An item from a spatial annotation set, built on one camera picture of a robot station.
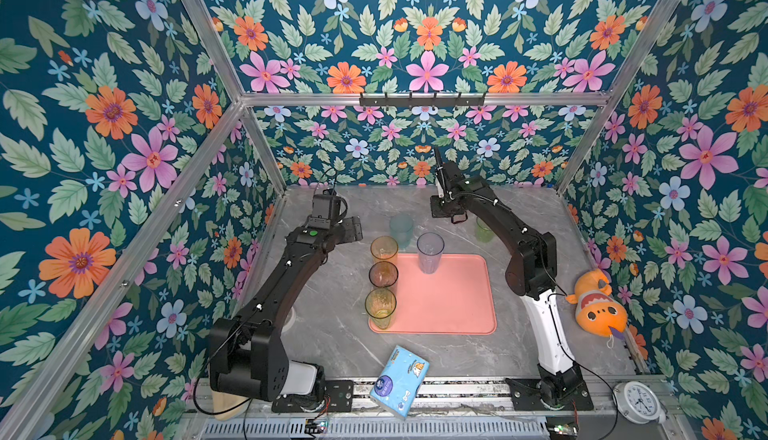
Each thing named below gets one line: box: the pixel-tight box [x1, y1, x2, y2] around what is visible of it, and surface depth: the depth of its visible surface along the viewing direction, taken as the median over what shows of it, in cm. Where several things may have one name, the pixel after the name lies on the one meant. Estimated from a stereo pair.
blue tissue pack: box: [369, 345, 430, 421], surface depth 73 cm
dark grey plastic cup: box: [368, 260, 399, 288], surface depth 84 cm
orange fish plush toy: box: [566, 269, 628, 339], surface depth 82 cm
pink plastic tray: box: [368, 253, 497, 335], surface depth 92 cm
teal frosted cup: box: [389, 214, 414, 249], surface depth 98 cm
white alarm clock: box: [613, 381, 666, 424], surface depth 71 cm
